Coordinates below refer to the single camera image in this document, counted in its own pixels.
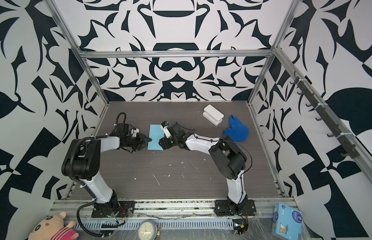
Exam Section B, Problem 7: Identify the light blue paper sheet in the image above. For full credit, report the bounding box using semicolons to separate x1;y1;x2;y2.
148;125;165;151

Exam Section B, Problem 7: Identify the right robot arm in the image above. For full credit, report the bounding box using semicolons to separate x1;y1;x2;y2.
159;121;248;209

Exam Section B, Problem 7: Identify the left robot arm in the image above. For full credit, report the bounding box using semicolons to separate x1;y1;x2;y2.
61;123;152;210

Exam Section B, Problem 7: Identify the white rectangular box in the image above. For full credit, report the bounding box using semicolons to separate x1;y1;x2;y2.
203;105;224;126

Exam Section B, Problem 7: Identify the blue cloth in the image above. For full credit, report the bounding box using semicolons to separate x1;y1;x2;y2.
223;115;250;143

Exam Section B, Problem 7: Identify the round analog clock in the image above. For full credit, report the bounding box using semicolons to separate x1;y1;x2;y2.
137;220;158;240

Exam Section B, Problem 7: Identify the small black electronics module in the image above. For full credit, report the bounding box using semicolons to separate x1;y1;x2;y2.
233;219;249;235

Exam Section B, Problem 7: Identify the pink plush toy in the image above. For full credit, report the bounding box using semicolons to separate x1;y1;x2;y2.
28;212;79;240

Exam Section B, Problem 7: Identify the blue tissue pack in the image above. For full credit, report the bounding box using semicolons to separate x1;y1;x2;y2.
272;203;303;240

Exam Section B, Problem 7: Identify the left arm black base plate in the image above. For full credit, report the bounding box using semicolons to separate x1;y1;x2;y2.
91;201;136;218

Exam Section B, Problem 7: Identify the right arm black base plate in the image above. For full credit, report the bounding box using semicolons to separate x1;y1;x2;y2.
214;199;257;217

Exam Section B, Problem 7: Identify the white slotted cable duct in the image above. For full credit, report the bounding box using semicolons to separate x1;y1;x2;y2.
83;219;233;232

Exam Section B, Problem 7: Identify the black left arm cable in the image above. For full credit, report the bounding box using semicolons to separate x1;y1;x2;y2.
76;200;121;238

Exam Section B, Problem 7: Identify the black wall hook rack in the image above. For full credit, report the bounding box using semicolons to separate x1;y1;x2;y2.
291;71;360;159

